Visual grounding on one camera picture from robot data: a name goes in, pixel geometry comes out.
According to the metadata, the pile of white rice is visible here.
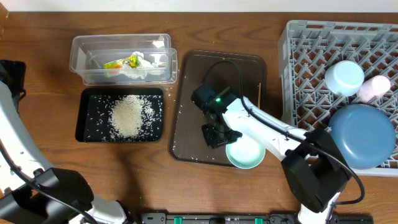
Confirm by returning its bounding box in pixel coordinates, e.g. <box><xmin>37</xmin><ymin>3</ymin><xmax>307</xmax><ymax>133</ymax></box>
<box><xmin>109</xmin><ymin>95</ymin><xmax>156</xmax><ymax>138</ymax></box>

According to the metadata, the wooden chopstick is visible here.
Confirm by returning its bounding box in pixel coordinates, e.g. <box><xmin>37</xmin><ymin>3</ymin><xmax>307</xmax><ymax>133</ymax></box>
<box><xmin>257</xmin><ymin>83</ymin><xmax>262</xmax><ymax>108</ymax></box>

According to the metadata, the brown serving tray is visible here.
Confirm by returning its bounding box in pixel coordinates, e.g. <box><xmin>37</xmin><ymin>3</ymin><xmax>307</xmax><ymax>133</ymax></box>
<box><xmin>168</xmin><ymin>50</ymin><xmax>267</xmax><ymax>167</ymax></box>

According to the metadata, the light blue bowl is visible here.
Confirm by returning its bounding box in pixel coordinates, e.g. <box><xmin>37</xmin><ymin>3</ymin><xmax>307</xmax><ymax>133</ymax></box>
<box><xmin>324</xmin><ymin>60</ymin><xmax>364</xmax><ymax>96</ymax></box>

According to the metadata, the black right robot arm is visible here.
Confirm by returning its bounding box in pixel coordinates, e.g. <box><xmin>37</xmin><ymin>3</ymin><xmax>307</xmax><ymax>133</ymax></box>
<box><xmin>191</xmin><ymin>83</ymin><xmax>352</xmax><ymax>223</ymax></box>

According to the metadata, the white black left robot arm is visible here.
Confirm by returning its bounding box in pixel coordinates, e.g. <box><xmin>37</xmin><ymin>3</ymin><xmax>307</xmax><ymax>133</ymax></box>
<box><xmin>1</xmin><ymin>60</ymin><xmax>136</xmax><ymax>223</ymax></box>

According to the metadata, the yellow green wrapper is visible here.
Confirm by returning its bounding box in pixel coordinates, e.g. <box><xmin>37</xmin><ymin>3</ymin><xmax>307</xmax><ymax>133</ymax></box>
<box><xmin>103</xmin><ymin>55</ymin><xmax>139</xmax><ymax>76</ymax></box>

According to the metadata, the dark blue plate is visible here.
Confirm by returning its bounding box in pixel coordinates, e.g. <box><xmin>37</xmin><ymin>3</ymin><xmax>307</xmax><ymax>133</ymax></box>
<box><xmin>328</xmin><ymin>104</ymin><xmax>396</xmax><ymax>170</ymax></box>

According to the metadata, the pink cup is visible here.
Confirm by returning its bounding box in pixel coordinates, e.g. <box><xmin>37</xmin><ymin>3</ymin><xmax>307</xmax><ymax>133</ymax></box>
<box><xmin>356</xmin><ymin>75</ymin><xmax>391</xmax><ymax>103</ymax></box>

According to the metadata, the white tissue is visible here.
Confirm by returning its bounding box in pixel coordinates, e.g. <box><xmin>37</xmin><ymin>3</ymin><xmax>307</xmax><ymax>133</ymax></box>
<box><xmin>121</xmin><ymin>51</ymin><xmax>163</xmax><ymax>79</ymax></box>

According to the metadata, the clear plastic bin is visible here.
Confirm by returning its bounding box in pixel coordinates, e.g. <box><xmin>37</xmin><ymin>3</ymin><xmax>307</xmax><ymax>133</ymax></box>
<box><xmin>70</xmin><ymin>34</ymin><xmax>178</xmax><ymax>86</ymax></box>

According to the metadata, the mint green bowl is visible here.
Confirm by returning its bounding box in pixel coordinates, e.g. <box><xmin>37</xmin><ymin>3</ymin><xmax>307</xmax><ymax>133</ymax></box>
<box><xmin>226</xmin><ymin>135</ymin><xmax>266</xmax><ymax>169</ymax></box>

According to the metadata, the grey dishwasher rack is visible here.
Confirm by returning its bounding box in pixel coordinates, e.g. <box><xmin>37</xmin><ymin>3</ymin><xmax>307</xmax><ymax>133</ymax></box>
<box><xmin>277</xmin><ymin>20</ymin><xmax>398</xmax><ymax>177</ymax></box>

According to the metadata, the black tray bin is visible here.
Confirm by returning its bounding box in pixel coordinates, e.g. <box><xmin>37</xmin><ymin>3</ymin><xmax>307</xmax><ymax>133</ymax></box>
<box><xmin>75</xmin><ymin>87</ymin><xmax>164</xmax><ymax>142</ymax></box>

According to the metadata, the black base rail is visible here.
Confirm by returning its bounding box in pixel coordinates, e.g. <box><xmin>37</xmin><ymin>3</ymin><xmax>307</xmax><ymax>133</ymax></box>
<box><xmin>140</xmin><ymin>212</ymin><xmax>374</xmax><ymax>224</ymax></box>

